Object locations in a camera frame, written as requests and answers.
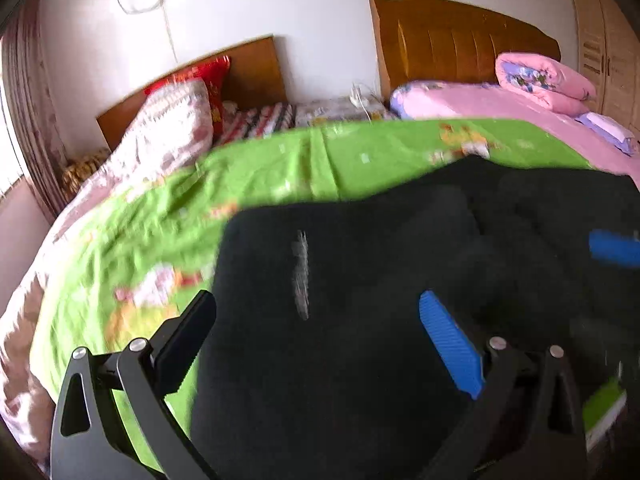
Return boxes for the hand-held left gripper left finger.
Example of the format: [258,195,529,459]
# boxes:
[50,290,218,480]

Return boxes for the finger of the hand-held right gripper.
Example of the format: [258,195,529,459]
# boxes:
[587,229,640,267]

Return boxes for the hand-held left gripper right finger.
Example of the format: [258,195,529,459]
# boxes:
[419,290,588,480]

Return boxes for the black pants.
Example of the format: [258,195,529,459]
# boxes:
[190,155,640,480]

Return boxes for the purple and white pillow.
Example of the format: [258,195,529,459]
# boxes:
[575,112,640,156]

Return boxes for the green printed bed sheet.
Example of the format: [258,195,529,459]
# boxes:
[30,117,601,480]

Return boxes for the folded pink cartoon quilt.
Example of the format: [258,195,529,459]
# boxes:
[495,52,598,117]

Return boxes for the pink bedspread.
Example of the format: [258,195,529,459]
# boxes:
[390,80,640,181]

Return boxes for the light wooden wardrobe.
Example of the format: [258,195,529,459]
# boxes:
[566,0,640,136]

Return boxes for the golden brown cushion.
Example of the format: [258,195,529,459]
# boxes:
[61,149,113,201]

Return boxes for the pink floral quilt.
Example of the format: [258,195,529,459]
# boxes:
[0,77,216,476]

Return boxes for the plaid bed sheet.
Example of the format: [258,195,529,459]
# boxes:
[212,101,301,146]

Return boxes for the red patterned pillow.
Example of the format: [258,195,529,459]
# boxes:
[144,56,233,143]

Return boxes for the white power strip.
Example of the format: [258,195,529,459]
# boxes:
[350,82,386,121]

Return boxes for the pale floral bed sheet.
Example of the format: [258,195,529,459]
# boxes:
[295,97,391,128]

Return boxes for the large wooden headboard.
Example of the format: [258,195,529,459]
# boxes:
[369,0,561,106]

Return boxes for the pink curtain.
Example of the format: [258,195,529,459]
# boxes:
[0,0,71,226]

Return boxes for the small wooden headboard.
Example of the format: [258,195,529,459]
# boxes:
[96,35,288,153]

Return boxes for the white wall cable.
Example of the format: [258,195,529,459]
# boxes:
[114,0,178,66]

